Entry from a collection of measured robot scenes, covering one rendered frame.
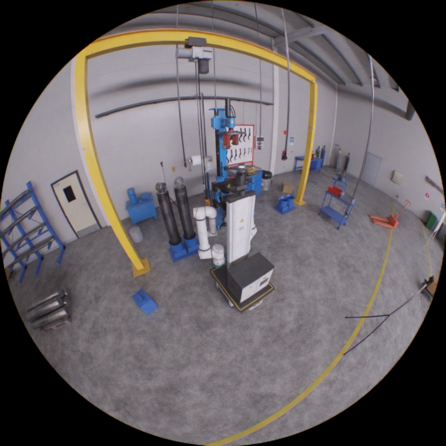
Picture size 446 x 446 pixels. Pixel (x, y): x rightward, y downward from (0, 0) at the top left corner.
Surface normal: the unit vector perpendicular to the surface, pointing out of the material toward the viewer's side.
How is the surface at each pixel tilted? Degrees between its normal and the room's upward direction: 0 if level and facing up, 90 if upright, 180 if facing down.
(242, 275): 0
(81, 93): 90
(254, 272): 0
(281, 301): 0
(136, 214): 90
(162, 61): 90
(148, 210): 90
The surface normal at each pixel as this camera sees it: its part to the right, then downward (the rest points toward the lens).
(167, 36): 0.51, 0.52
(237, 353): -0.03, -0.79
